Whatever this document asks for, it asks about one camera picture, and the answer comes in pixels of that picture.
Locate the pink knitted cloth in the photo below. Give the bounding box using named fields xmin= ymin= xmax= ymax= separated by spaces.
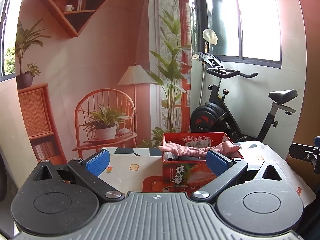
xmin=158 ymin=141 xmax=241 ymax=158

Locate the black soft eye mask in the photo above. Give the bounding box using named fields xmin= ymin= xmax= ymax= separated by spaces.
xmin=164 ymin=152 xmax=206 ymax=161

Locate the printed living room backdrop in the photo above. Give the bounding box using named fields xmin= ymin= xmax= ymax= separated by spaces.
xmin=16 ymin=0 xmax=191 ymax=164

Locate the red strawberry cardboard box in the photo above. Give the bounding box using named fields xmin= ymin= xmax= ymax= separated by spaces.
xmin=158 ymin=132 xmax=243 ymax=192

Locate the white patterned table cloth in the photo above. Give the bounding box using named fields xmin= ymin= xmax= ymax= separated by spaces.
xmin=99 ymin=141 xmax=316 ymax=206

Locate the black exercise bike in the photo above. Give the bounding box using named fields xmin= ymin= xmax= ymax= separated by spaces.
xmin=190 ymin=51 xmax=299 ymax=143

